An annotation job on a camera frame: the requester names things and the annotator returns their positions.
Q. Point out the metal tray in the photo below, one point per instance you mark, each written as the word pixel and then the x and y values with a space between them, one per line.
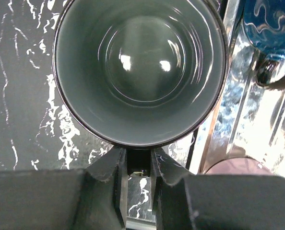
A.
pixel 248 122

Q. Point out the dark blue mug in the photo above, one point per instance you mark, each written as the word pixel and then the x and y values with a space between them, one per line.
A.
pixel 264 25

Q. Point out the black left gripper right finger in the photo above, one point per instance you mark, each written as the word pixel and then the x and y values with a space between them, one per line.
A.
pixel 184 201

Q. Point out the dark grey mug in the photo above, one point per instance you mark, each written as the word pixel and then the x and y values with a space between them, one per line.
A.
pixel 140 74

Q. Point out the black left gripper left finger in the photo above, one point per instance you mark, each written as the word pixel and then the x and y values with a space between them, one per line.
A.
pixel 94 198

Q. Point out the pink purple mug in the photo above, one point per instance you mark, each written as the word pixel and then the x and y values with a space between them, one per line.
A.
pixel 239 166

